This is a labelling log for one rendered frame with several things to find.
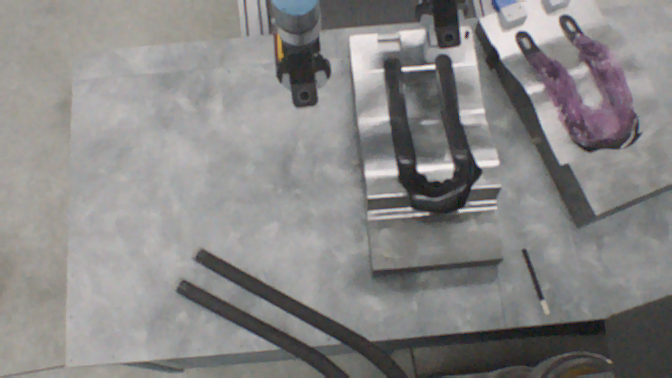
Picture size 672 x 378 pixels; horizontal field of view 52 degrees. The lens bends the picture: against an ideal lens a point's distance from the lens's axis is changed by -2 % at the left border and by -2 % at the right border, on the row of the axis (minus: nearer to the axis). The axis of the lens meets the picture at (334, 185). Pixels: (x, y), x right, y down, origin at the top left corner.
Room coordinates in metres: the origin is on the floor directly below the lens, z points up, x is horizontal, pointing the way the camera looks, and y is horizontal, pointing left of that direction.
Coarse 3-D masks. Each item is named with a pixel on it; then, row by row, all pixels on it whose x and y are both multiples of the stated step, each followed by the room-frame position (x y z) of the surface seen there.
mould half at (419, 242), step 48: (432, 48) 0.71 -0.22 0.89; (384, 96) 0.61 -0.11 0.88; (432, 96) 0.60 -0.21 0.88; (480, 96) 0.60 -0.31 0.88; (384, 144) 0.49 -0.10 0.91; (432, 144) 0.48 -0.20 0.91; (480, 144) 0.48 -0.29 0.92; (384, 192) 0.38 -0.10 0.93; (480, 192) 0.38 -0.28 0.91; (384, 240) 0.31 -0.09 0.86; (432, 240) 0.30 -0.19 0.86; (480, 240) 0.30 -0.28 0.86
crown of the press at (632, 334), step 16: (656, 304) 0.04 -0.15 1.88; (608, 320) 0.04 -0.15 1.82; (624, 320) 0.04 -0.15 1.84; (640, 320) 0.03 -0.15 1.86; (656, 320) 0.03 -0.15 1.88; (608, 336) 0.03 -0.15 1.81; (624, 336) 0.03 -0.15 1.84; (640, 336) 0.03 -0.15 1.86; (656, 336) 0.02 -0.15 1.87; (624, 352) 0.02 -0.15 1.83; (640, 352) 0.02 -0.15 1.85; (656, 352) 0.02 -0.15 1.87; (624, 368) 0.01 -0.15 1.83; (640, 368) 0.01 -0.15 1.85; (656, 368) 0.01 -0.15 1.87
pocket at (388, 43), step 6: (378, 36) 0.75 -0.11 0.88; (384, 36) 0.75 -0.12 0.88; (390, 36) 0.75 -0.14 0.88; (396, 36) 0.75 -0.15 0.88; (378, 42) 0.74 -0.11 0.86; (384, 42) 0.74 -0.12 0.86; (390, 42) 0.74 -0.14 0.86; (396, 42) 0.74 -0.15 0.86; (378, 48) 0.73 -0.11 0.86; (384, 48) 0.73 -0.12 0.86; (390, 48) 0.73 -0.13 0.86; (396, 48) 0.73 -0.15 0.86; (402, 48) 0.71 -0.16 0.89
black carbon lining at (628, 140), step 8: (560, 16) 0.79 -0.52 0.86; (568, 16) 0.79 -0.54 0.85; (560, 24) 0.78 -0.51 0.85; (568, 24) 0.78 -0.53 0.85; (576, 24) 0.77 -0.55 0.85; (520, 32) 0.76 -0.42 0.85; (528, 32) 0.76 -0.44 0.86; (568, 32) 0.76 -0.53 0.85; (576, 32) 0.75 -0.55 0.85; (520, 40) 0.74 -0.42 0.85; (528, 40) 0.74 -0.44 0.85; (520, 48) 0.72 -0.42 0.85; (528, 48) 0.72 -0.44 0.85; (536, 48) 0.72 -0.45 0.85; (624, 136) 0.50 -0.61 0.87; (632, 136) 0.50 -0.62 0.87; (640, 136) 0.48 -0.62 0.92; (616, 144) 0.48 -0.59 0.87; (624, 144) 0.48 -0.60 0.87; (632, 144) 0.47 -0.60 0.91
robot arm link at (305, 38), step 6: (276, 24) 0.62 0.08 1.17; (318, 24) 0.61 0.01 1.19; (282, 30) 0.60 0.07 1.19; (312, 30) 0.59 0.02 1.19; (318, 30) 0.60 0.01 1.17; (282, 36) 0.60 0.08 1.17; (288, 36) 0.59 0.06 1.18; (294, 36) 0.58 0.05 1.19; (300, 36) 0.58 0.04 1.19; (306, 36) 0.59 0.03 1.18; (312, 36) 0.59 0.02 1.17; (288, 42) 0.59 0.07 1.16; (294, 42) 0.58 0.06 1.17; (300, 42) 0.58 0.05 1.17; (306, 42) 0.59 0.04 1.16
